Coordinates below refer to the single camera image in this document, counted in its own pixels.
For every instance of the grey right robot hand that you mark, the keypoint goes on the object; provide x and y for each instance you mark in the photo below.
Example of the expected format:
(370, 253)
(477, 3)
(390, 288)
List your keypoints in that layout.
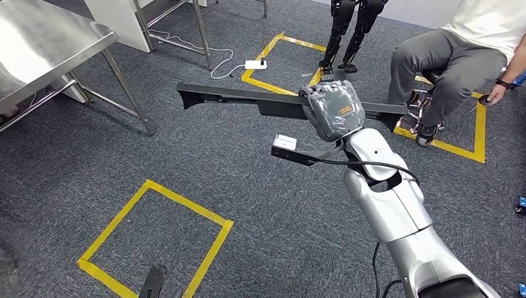
(335, 111)

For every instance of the person's hand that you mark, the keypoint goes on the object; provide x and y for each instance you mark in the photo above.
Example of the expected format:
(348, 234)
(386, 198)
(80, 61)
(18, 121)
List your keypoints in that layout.
(498, 96)

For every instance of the small black controller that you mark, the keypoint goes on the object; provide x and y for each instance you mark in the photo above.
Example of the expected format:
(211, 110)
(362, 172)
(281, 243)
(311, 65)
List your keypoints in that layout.
(484, 100)

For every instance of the long black plastic part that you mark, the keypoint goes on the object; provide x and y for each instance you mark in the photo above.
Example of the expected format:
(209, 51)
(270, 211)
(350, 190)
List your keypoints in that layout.
(279, 107)

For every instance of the person's forearm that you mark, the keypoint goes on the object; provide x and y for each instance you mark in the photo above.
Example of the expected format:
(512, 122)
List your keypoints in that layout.
(515, 68)

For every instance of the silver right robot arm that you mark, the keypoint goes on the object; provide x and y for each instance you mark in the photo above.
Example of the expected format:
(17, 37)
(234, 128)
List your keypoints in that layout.
(390, 214)

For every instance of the stainless steel workbench table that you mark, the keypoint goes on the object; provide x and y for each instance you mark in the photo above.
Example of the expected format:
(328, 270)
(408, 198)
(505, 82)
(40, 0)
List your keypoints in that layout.
(41, 37)
(200, 28)

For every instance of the black wristwatch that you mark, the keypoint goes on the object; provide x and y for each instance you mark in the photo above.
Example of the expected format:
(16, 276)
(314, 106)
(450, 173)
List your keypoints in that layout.
(503, 84)

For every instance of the person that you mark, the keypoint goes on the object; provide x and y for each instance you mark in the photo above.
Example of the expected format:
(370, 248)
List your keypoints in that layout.
(452, 61)

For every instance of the chrome stool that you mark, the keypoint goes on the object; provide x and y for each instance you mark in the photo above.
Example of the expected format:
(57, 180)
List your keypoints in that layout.
(413, 119)

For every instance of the black humanoid robot legs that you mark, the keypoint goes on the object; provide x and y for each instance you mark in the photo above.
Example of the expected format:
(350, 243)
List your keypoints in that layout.
(339, 24)

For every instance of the white power strip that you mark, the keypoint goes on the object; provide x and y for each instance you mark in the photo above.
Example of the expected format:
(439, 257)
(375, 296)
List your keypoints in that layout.
(252, 65)

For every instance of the white partition panel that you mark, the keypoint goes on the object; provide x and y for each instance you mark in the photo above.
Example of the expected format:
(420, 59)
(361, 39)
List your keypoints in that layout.
(115, 20)

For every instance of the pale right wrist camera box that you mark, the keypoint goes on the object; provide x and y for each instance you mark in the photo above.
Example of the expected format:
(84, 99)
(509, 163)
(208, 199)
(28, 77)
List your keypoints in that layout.
(284, 142)

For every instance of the black right wrist camera bracket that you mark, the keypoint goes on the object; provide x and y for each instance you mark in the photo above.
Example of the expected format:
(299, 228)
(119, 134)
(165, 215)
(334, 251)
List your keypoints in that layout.
(296, 156)

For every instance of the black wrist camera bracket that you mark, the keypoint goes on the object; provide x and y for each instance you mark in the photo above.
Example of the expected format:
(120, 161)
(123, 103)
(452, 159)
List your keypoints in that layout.
(153, 281)
(296, 156)

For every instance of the black left wrist camera bracket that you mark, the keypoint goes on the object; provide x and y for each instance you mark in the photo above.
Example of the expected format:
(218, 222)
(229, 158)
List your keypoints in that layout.
(153, 281)

